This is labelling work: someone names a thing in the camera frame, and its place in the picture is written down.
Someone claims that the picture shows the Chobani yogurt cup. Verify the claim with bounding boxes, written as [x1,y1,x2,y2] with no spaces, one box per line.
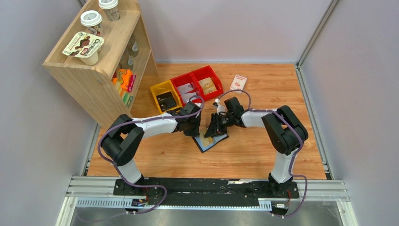
[62,32,104,65]

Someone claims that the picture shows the gold credit card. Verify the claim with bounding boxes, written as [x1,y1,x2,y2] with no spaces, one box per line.
[199,130,213,147]
[203,86,217,95]

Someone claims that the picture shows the white lidded cup far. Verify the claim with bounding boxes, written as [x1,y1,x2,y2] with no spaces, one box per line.
[98,0,120,21]

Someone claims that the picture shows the red plastic bin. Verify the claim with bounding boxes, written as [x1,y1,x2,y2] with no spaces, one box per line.
[191,65,224,100]
[171,73,202,105]

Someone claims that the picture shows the orange snack box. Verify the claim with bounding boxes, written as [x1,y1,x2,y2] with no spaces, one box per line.
[112,69,136,92]

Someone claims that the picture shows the yellow plastic bin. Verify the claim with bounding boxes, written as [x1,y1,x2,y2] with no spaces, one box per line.
[150,80,183,114]

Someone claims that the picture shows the glass bottle on shelf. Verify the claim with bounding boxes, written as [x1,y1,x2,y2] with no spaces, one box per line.
[127,37,139,57]

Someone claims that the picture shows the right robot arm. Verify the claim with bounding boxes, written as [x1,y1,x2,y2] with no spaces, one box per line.
[204,97,309,190]

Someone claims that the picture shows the black card in bin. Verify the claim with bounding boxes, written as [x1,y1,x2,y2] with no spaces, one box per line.
[156,92,177,112]

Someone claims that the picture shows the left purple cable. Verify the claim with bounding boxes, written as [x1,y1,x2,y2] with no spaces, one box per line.
[97,94,206,216]

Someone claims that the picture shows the white lidded cup near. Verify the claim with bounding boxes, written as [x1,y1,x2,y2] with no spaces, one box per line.
[80,10,103,37]

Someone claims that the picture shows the tan card in bin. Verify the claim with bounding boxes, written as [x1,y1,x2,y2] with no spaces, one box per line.
[198,77,214,89]

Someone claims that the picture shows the white lidded cup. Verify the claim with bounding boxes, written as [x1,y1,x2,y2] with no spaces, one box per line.
[98,0,120,21]
[80,10,103,37]

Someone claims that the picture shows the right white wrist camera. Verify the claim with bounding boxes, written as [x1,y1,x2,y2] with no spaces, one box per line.
[213,98,226,113]

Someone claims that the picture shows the red plastic bin right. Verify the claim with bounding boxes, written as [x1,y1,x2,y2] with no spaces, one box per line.
[191,65,224,100]

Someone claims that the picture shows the white cards in bin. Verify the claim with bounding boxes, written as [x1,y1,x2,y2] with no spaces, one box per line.
[177,83,197,103]

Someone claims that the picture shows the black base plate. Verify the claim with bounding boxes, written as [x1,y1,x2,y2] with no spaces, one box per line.
[113,178,300,207]

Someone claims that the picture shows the wooden shelf unit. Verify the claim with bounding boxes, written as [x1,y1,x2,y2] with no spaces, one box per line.
[43,0,158,129]

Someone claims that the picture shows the red plastic bin middle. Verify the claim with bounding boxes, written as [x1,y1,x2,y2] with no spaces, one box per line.
[171,73,202,105]

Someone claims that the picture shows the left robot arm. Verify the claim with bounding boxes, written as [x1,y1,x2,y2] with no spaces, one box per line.
[98,102,203,186]

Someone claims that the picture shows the white pink card box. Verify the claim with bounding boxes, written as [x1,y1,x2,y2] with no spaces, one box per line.
[230,74,247,95]

